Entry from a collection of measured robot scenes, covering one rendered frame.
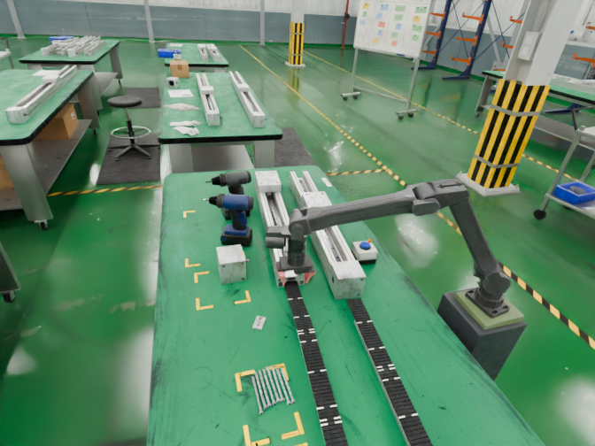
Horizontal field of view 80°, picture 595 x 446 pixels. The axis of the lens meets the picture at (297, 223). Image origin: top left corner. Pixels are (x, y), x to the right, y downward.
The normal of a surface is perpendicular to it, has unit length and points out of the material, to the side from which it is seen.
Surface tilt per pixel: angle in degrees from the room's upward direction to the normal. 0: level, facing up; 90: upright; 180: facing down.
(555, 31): 90
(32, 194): 90
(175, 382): 0
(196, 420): 0
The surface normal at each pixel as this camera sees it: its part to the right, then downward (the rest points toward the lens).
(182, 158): 0.27, 0.53
